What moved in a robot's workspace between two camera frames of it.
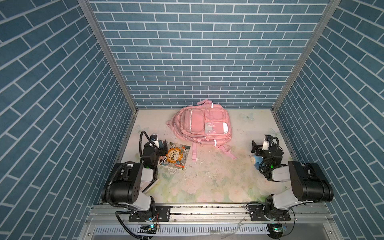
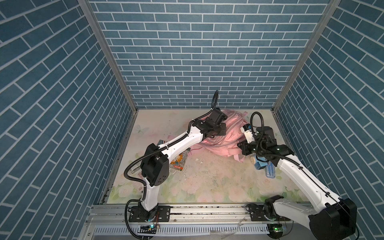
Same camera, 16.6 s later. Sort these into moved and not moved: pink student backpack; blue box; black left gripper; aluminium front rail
Moved: pink student backpack; black left gripper
Not moved: aluminium front rail; blue box
